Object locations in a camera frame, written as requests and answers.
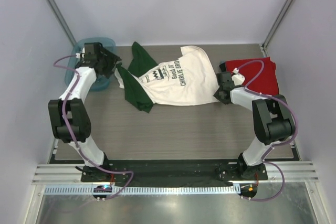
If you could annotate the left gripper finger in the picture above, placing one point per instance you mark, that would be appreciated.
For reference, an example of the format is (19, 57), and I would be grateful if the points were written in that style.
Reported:
(108, 69)
(110, 57)

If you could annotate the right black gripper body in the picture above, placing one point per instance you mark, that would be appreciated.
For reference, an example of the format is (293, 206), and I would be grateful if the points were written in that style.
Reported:
(218, 95)

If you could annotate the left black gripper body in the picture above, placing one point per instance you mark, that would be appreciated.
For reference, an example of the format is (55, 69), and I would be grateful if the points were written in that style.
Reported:
(103, 59)

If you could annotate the white and green t-shirt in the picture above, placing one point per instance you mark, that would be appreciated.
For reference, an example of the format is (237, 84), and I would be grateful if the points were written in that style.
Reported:
(186, 81)

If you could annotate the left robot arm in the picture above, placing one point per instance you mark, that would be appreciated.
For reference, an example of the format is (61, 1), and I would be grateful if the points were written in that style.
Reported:
(70, 122)

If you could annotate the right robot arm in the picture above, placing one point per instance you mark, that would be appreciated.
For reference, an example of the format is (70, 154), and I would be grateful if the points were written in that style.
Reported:
(272, 120)

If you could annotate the teal plastic bin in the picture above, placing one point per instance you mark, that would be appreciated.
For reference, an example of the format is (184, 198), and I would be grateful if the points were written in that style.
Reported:
(101, 82)

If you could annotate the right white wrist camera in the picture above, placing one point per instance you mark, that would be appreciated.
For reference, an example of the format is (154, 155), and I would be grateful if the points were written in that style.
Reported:
(237, 78)

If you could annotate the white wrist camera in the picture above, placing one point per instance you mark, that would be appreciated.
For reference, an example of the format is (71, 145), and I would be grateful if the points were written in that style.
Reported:
(237, 78)
(80, 53)

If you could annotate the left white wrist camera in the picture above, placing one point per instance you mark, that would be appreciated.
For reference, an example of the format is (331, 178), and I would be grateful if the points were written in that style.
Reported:
(80, 53)

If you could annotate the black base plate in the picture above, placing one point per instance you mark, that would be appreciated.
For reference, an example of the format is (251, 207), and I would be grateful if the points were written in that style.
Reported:
(175, 173)

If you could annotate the white slotted cable duct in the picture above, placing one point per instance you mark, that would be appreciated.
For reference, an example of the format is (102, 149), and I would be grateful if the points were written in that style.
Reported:
(105, 190)

